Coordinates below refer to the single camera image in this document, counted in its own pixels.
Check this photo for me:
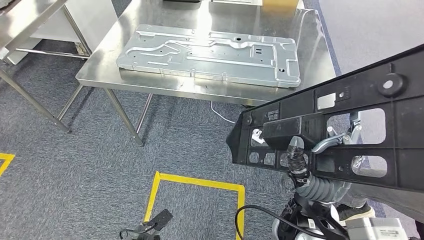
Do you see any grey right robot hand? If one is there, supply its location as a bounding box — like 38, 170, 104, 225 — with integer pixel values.
286, 110, 365, 187

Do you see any black plastic plate frame part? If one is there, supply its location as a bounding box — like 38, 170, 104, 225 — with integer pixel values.
226, 44, 424, 195

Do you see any stainless steel workbench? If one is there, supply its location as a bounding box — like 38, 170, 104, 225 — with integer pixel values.
75, 0, 337, 147

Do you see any person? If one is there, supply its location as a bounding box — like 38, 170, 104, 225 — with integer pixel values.
336, 182, 424, 223

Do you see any yellow floor tape marking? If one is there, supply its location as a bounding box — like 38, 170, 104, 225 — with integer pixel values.
143, 171, 246, 240
0, 152, 16, 177

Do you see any stamped sheet metal panel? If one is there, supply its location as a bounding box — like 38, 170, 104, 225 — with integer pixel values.
115, 23, 302, 89

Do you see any brown cardboard box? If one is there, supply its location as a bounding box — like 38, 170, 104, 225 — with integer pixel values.
261, 0, 301, 12

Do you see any stainless steel side table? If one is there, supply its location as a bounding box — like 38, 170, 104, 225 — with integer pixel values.
0, 0, 92, 134

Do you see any black right wrist camera bracket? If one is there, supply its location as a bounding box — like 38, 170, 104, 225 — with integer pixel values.
281, 193, 349, 240

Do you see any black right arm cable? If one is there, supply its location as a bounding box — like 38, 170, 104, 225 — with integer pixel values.
235, 205, 349, 240

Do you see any white floor cable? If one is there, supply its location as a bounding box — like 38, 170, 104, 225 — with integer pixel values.
210, 100, 237, 125

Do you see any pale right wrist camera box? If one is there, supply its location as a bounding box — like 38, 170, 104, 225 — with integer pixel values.
344, 216, 410, 240

